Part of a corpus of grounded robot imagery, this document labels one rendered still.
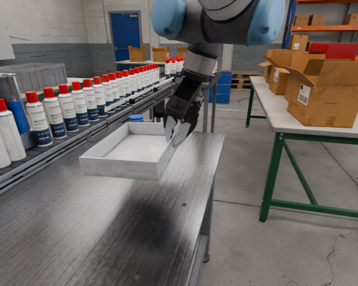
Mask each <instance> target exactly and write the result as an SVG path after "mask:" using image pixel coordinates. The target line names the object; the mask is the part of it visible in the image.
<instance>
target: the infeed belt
mask: <svg viewBox="0 0 358 286"><path fill-rule="evenodd" d="M102 121H104V119H99V121H97V122H93V123H91V122H89V124H90V125H89V126H88V127H83V128H80V127H78V128H79V131H78V132H76V133H67V132H66V135H67V137H66V138H65V139H62V140H54V139H53V136H52V137H51V138H52V142H53V144H52V145H51V146H49V147H46V148H39V147H38V145H35V146H33V147H31V148H29V149H27V150H25V152H26V156H27V158H26V159H24V160H22V161H19V162H12V164H11V166H9V167H7V168H5V169H2V170H0V176H1V175H3V174H5V173H7V172H9V171H11V170H13V169H14V168H16V167H18V166H20V165H22V164H24V163H26V162H28V161H29V160H31V159H33V158H35V157H37V156H39V155H41V154H43V153H44V152H46V151H48V150H50V149H52V148H54V147H55V146H57V145H60V144H61V143H63V142H65V141H67V140H68V139H70V138H72V137H74V136H76V135H78V134H80V133H82V132H83V131H85V130H87V129H89V128H91V127H93V126H95V125H97V124H98V123H100V122H102ZM65 131H66V130H65Z"/></svg>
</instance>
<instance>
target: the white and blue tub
mask: <svg viewBox="0 0 358 286"><path fill-rule="evenodd" d="M130 122H144V119H143V115H138V114H137V115H131V116H130Z"/></svg>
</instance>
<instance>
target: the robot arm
mask: <svg viewBox="0 0 358 286"><path fill-rule="evenodd" d="M284 14H285V0H154V1H153V4H152V7H151V13H150V15H151V17H150V19H151V25H152V28H153V30H154V31H155V32H156V33H157V34H158V35H159V36H161V37H165V38H167V39H168V40H176V41H180V42H184V43H188V48H187V51H186V53H184V54H183V57H185V59H184V63H183V68H182V71H181V74H182V75H183V76H185V77H184V78H183V80H182V81H181V83H180V84H179V85H178V87H177V88H176V90H175V91H174V93H173V94H172V96H171V97H170V99H169V100H168V102H167V103H166V105H165V110H164V113H163V124H164V132H165V138H166V141H167V143H168V142H169V141H170V139H171V138H172V134H173V133H174V130H173V129H174V127H175V126H176V125H177V122H178V120H177V119H179V120H182V119H183V118H184V122H182V123H181V124H180V127H179V130H180V132H179V134H178V135H177V139H176V141H175V142H174V145H173V147H174V148H176V147H177V146H179V145H180V144H181V143H182V142H183V141H184V140H185V139H186V138H187V137H188V135H190V134H191V133H192V131H193V130H194V129H195V127H196V125H197V123H198V117H199V111H200V108H201V105H202V102H203V99H204V96H202V95H199V92H200V90H201V87H202V84H203V82H205V83H206V82H208V81H209V78H210V75H212V73H213V70H214V67H215V64H216V62H217V58H218V55H219V52H220V49H221V47H222V44H235V45H245V46H246V47H249V46H250V45H260V46H265V45H269V44H271V43H272V42H273V41H274V40H275V39H276V37H277V35H278V34H279V31H280V29H281V26H282V22H283V19H284Z"/></svg>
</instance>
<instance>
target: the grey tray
mask: <svg viewBox="0 0 358 286"><path fill-rule="evenodd" d="M180 124H181V123H177V125H176V126H175V127H174V129H173V130H174V133H173V134H172V138H171V139H170V141H169V142H168V143H167V141H166V138H165V132H164V124H163V123H150V122H126V123H125V124H123V125H122V126H121V127H119V128H118V129H117V130H115V131H114V132H113V133H111V134H110V135H108V136H107V137H106V138H104V139H103V140H102V141H100V142H99V143H97V144H96V145H95V146H93V147H92V148H91V149H89V150H88V151H87V152H86V153H84V154H83V155H82V156H80V157H79V159H80V163H81V167H82V170H83V174H84V175H93V176H106V177H113V178H127V179H140V180H152V181H160V179H161V177H162V175H163V173H164V171H165V170H166V168H167V166H168V164H169V162H170V160H171V159H172V157H173V155H174V153H175V151H176V149H177V148H178V146H177V147H176V148H174V147H173V145H174V142H175V141H176V139H177V135H178V134H179V132H180V130H179V127H180Z"/></svg>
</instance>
